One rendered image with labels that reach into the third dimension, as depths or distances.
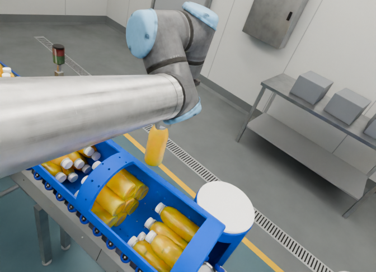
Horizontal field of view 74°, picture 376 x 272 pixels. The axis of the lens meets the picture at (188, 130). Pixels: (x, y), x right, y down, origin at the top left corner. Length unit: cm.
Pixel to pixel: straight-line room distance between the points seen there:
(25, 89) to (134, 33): 33
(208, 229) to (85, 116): 65
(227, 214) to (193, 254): 40
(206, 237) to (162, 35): 59
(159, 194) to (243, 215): 39
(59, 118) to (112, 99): 8
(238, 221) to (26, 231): 159
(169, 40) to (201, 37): 10
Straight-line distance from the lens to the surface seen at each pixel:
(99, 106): 29
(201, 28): 60
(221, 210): 118
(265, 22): 377
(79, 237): 119
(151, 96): 38
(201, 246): 82
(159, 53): 52
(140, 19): 53
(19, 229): 228
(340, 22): 374
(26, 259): 216
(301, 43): 384
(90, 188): 93
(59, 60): 168
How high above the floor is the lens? 191
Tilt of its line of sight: 35 degrees down
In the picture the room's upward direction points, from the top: 19 degrees clockwise
